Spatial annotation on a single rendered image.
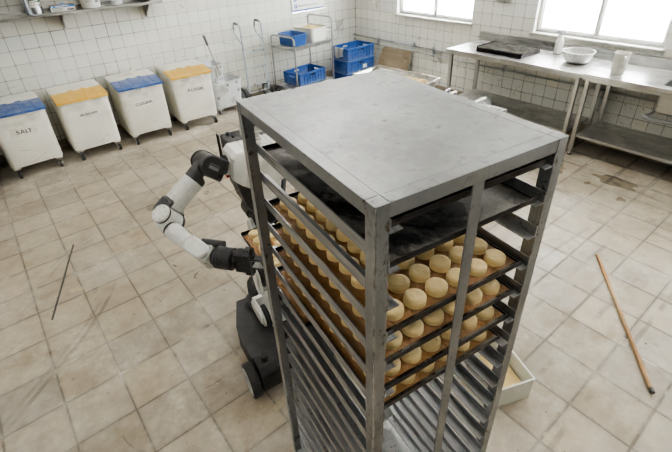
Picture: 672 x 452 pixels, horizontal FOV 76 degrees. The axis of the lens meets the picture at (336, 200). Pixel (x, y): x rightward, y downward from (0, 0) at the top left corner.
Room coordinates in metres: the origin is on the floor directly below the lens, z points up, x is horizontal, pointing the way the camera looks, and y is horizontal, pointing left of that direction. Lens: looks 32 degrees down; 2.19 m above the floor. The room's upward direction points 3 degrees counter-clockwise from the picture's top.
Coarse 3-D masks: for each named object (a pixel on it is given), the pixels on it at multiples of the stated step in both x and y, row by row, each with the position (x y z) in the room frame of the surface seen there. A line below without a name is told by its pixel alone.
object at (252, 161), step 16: (240, 112) 1.10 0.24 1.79; (240, 128) 1.12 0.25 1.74; (256, 160) 1.11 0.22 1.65; (256, 176) 1.10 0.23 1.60; (256, 192) 1.10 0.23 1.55; (256, 208) 1.10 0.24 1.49; (256, 224) 1.12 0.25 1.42; (272, 256) 1.11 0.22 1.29; (272, 272) 1.10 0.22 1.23; (272, 288) 1.10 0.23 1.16; (272, 304) 1.10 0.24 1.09; (272, 320) 1.12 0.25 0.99; (288, 368) 1.11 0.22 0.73; (288, 384) 1.10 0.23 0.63; (288, 400) 1.10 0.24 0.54; (288, 416) 1.12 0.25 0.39
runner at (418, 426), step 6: (396, 402) 1.15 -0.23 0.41; (402, 402) 1.14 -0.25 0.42; (402, 408) 1.12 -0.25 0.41; (408, 408) 1.10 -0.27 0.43; (408, 414) 1.09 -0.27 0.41; (414, 414) 1.07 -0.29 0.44; (408, 420) 1.06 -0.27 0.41; (414, 420) 1.06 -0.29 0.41; (414, 426) 1.03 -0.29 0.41; (420, 426) 1.03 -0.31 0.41; (420, 432) 1.01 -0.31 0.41; (426, 432) 1.00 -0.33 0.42; (426, 438) 0.98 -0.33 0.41; (432, 438) 0.97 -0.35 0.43; (432, 444) 0.96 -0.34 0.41; (432, 450) 0.93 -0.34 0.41
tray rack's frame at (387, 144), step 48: (288, 96) 1.13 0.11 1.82; (336, 96) 1.11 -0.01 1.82; (384, 96) 1.10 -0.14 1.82; (432, 96) 1.08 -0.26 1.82; (288, 144) 0.84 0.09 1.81; (336, 144) 0.81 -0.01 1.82; (384, 144) 0.80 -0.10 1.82; (432, 144) 0.79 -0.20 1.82; (480, 144) 0.78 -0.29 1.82; (528, 144) 0.77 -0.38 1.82; (384, 192) 0.61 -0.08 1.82; (432, 192) 0.62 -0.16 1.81; (480, 192) 0.69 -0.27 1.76; (384, 240) 0.57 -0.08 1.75; (528, 240) 0.80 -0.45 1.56; (384, 288) 0.58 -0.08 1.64; (528, 288) 0.80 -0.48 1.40; (384, 336) 0.58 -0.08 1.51
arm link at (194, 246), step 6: (186, 240) 1.34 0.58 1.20; (192, 240) 1.34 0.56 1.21; (198, 240) 1.33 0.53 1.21; (186, 246) 1.32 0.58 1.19; (192, 246) 1.31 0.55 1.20; (198, 246) 1.31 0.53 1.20; (204, 246) 1.31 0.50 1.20; (192, 252) 1.29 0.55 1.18; (198, 252) 1.29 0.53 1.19; (204, 252) 1.28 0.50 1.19; (198, 258) 1.27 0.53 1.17
